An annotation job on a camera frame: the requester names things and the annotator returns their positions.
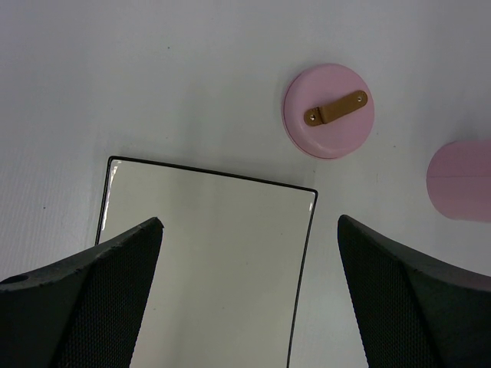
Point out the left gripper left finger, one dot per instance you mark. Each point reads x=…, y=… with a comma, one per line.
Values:
x=82, y=311

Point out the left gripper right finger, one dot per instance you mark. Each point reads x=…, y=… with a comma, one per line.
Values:
x=413, y=310

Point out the pink lid with brown strap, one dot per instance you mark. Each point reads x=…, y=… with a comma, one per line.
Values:
x=328, y=111

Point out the pink cylindrical lunch box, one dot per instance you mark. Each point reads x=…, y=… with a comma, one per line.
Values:
x=458, y=180

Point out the white square plate black rim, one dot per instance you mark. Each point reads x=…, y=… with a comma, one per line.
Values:
x=226, y=285

